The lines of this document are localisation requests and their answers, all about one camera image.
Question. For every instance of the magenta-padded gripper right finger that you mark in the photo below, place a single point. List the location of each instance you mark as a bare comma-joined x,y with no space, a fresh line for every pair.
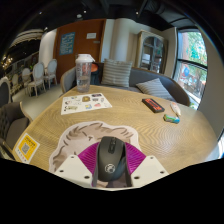
150,169

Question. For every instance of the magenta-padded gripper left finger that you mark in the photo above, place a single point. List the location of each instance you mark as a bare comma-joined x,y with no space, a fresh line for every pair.
71,170

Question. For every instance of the black computer mouse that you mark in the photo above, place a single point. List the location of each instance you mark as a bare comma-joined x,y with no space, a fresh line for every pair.
111,156

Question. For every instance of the cat-shaped mouse pad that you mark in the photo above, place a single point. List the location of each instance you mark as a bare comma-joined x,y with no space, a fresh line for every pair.
76,136

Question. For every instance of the yellow square sticker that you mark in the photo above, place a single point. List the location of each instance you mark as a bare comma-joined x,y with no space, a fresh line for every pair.
26,148

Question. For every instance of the black box with red print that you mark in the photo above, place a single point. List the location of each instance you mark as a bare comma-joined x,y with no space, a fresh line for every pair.
152,105

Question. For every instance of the white and pink packet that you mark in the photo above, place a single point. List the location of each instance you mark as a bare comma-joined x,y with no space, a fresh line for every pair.
175,108

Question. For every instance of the white sticker sheet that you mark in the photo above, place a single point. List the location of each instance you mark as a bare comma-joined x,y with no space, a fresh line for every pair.
85,103

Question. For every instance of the grey upholstered armchair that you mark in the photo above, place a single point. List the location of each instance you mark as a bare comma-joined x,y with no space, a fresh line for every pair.
13,125

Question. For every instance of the small striped grey pillow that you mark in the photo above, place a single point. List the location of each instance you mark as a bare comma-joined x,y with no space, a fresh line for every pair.
154,88

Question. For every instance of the grey curved sofa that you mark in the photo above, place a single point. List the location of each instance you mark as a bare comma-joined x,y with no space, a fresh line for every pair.
143,75

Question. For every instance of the clear shaker bottle white lid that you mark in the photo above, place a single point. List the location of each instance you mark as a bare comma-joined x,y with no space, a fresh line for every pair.
83,75

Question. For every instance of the black bag with orange top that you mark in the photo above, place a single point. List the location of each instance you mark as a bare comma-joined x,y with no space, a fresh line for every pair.
96,76

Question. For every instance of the group of white chairs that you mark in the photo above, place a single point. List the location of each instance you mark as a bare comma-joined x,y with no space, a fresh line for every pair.
38,76

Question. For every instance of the large striped grey pillow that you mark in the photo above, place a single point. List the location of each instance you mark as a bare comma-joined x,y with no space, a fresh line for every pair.
116,73

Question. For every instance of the black-framed window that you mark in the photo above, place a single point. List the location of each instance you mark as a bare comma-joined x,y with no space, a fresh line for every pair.
191,66

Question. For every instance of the wooden glass-door cabinet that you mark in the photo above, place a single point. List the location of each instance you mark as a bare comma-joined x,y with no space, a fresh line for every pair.
151,51

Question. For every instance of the brown wooden door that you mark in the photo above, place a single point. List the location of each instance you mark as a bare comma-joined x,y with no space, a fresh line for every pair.
81,45

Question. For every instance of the blue poster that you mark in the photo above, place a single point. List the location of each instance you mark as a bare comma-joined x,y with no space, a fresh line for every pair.
67,43

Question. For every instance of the white paper sign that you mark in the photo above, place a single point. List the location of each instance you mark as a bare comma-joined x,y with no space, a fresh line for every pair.
91,35

